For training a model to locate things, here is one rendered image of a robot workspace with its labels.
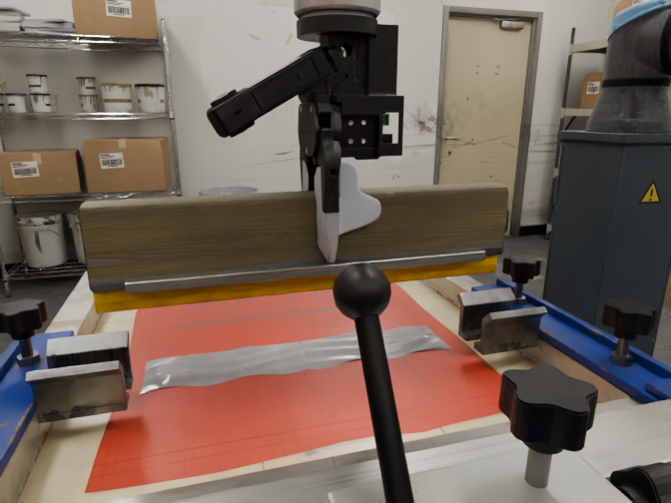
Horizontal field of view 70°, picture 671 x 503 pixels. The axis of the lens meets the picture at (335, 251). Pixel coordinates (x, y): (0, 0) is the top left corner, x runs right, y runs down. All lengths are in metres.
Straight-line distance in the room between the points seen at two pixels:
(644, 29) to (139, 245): 0.94
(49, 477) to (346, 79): 0.41
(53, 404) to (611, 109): 1.01
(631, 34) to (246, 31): 3.40
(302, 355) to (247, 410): 0.11
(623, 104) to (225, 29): 3.44
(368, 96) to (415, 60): 4.13
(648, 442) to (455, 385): 0.23
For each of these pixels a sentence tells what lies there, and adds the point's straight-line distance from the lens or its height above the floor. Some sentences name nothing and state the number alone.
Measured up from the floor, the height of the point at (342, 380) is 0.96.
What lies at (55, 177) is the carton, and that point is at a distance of 3.80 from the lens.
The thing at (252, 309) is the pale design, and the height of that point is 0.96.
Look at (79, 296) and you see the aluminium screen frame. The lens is 0.75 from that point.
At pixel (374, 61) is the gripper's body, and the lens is 0.45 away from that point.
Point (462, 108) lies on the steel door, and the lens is 4.84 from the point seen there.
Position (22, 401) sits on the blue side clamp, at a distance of 0.50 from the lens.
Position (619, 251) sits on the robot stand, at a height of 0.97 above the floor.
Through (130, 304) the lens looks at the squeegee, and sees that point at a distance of 0.47.
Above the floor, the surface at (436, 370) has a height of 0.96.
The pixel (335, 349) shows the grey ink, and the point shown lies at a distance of 0.58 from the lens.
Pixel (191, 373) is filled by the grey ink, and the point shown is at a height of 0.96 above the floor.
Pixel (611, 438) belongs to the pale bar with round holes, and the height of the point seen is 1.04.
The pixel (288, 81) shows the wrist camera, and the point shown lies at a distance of 0.42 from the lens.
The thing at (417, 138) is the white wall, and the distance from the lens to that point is 4.56.
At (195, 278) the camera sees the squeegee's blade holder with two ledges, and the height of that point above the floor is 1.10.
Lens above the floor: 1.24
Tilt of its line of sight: 16 degrees down
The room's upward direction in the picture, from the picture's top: straight up
